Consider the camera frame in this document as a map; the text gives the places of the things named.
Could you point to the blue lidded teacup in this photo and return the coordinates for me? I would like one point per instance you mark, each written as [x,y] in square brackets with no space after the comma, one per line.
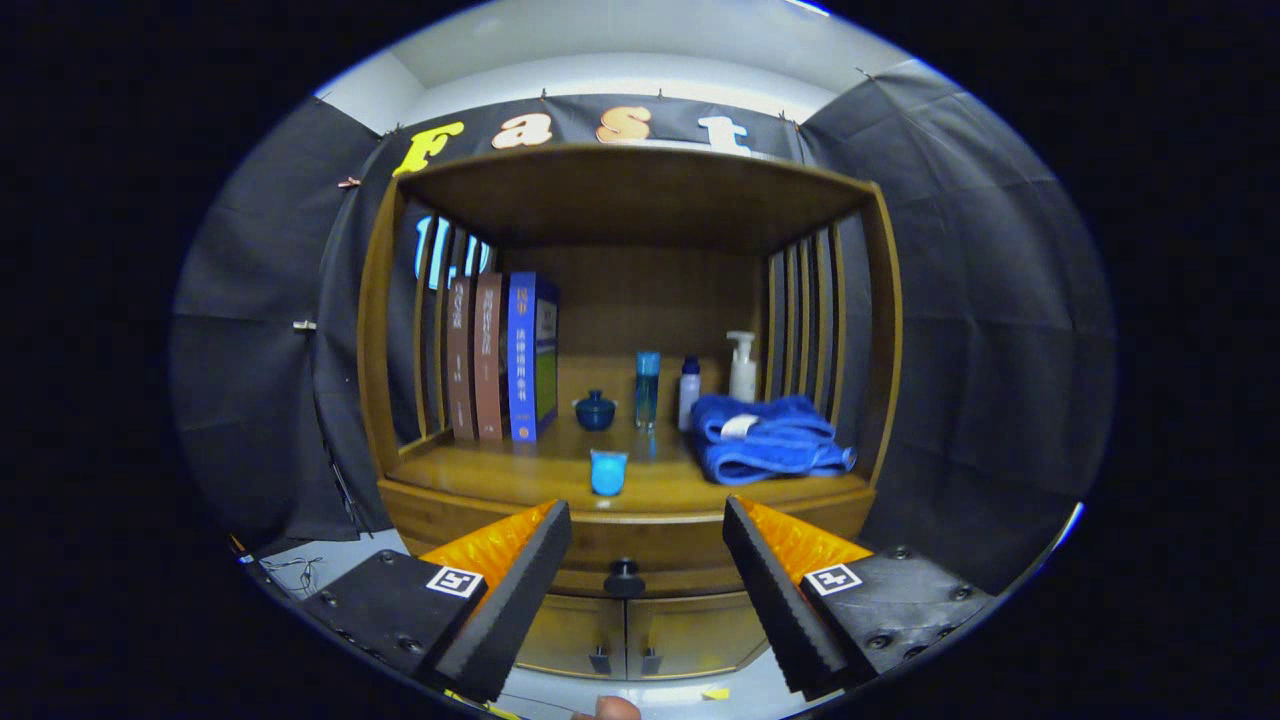
[595,413]

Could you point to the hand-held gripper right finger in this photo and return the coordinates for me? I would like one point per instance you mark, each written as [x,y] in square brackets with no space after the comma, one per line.
[778,605]

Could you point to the small yellow floor marker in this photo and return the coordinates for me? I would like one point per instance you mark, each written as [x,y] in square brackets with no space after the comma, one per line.
[715,693]

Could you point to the white bottle with dark cap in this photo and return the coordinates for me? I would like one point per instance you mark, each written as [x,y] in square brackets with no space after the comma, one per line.
[688,400]

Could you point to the wooden cabinet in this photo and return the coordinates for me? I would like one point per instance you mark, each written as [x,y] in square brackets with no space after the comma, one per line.
[640,200]

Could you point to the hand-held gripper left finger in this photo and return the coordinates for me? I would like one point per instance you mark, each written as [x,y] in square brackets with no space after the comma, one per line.
[510,605]

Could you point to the blue glass bottle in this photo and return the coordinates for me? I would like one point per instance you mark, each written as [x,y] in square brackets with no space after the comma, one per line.
[648,390]

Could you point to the white pump bottle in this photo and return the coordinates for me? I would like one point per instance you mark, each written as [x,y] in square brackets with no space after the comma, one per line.
[742,375]

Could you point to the wooden drawer with black knob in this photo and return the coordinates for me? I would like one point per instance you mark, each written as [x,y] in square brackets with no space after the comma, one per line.
[670,550]

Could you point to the dark brown book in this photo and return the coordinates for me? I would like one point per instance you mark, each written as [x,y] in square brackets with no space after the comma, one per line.
[461,370]

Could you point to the blue squeeze tube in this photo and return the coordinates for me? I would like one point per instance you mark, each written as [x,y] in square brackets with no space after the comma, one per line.
[608,475]

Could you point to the thick blue book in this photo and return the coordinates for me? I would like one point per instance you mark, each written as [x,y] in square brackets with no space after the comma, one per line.
[522,360]

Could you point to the light brown book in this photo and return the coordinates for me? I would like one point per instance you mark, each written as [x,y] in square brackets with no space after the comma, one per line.
[489,365]

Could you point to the folded blue towel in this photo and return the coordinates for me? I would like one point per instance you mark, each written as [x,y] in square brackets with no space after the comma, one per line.
[770,445]

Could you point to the wooden cabinet door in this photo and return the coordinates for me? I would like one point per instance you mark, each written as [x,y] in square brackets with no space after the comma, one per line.
[570,640]
[700,635]

